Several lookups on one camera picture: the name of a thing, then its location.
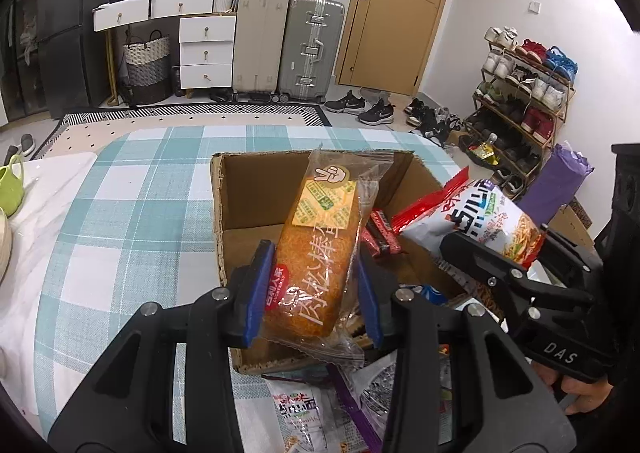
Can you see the dark grey fridge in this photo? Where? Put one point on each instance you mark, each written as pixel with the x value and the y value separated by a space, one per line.
pixel 80 18

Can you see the purple snack bag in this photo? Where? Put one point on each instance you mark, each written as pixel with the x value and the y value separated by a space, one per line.
pixel 372 383

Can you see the grey slipper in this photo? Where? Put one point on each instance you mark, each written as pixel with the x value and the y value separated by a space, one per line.
pixel 22 148

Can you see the red white noodle snack packet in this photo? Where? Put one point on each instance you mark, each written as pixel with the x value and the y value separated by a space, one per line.
pixel 305 418
pixel 480 213

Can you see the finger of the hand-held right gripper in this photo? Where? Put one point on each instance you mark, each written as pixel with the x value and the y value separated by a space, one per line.
pixel 575 258
pixel 480 263

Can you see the wicker basket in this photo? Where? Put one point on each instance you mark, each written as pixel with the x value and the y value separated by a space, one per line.
pixel 147 68

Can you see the glass door cabinet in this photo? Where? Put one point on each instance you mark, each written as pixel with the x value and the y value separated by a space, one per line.
pixel 25 58

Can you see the orange bread packet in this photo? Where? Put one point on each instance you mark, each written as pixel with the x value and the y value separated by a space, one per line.
pixel 315 253

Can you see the shoe rack with shoes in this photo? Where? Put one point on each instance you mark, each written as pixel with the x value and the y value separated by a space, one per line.
pixel 540 88

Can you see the wooden shoe rack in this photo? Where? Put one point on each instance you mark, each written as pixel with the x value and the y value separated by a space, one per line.
pixel 567 98

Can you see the silver suitcase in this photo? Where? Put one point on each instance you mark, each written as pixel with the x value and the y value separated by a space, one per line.
pixel 310 48

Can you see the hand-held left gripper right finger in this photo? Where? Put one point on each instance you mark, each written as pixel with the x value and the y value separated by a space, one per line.
pixel 370 303

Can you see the white drawer desk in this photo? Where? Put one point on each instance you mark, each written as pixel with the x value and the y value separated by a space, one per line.
pixel 205 53

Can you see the dark shallow basket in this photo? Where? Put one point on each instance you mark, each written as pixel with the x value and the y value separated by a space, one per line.
pixel 470 153

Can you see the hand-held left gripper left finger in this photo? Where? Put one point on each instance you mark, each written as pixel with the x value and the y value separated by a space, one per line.
pixel 260 293

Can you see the teal checked tablecloth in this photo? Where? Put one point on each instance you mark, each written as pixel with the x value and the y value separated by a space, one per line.
pixel 150 233

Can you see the purple fabric bag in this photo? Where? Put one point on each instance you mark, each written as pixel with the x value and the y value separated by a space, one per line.
pixel 555 183

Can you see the black white patterned rug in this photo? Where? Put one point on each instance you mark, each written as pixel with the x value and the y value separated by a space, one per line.
pixel 200 114

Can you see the wooden door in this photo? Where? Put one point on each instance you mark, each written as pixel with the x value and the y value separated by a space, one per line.
pixel 395 18

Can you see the green mug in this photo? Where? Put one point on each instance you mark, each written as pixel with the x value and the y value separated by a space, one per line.
pixel 10 188

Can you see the brown cardboard box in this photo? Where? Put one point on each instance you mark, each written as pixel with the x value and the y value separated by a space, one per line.
pixel 240 203

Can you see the scattered pairs of sneakers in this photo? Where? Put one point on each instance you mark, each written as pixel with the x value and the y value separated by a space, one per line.
pixel 375 110

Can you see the beige bowl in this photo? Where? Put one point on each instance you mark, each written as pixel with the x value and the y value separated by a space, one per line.
pixel 4 243

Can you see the person's right hand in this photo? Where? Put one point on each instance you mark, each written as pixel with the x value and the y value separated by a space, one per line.
pixel 590 395

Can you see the blue cookie packet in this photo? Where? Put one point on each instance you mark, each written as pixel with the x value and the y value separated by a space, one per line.
pixel 430 294

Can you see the beige suitcase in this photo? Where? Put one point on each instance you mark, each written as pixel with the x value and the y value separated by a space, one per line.
pixel 260 43

